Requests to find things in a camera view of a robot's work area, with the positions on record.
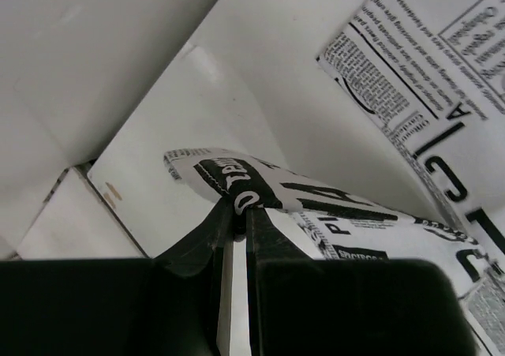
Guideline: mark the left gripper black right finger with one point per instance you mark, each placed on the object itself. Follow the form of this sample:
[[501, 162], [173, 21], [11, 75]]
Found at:
[[302, 306]]

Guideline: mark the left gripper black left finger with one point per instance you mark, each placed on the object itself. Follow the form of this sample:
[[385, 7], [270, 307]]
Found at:
[[177, 303]]

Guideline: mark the black white newspaper print trousers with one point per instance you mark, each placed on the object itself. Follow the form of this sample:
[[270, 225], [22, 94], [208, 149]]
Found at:
[[390, 115]]

